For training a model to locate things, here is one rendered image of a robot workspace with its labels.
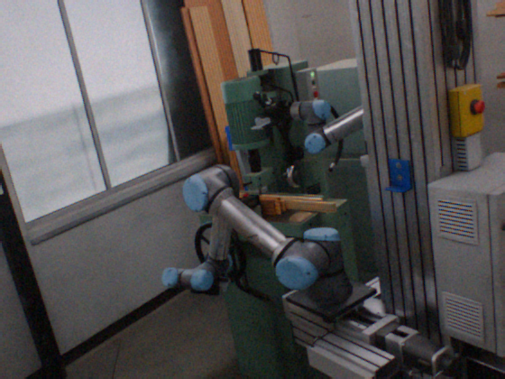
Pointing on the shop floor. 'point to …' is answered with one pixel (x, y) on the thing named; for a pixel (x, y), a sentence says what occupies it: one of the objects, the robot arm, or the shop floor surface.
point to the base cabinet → (274, 319)
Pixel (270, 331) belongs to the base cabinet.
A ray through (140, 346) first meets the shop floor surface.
